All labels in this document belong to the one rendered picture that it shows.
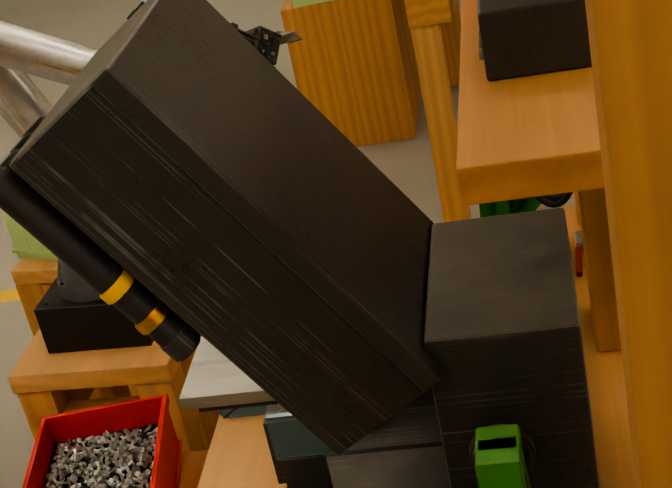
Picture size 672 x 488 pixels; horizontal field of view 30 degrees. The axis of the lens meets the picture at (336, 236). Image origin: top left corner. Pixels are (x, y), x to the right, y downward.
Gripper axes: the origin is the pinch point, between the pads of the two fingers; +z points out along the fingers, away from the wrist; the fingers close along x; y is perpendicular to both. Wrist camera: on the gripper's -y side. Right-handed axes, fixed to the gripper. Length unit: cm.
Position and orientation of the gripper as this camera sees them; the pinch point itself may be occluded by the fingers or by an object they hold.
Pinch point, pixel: (293, 74)
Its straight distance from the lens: 253.4
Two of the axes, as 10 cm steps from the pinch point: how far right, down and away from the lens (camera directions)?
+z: 7.9, 2.7, 5.5
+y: 6.0, -1.0, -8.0
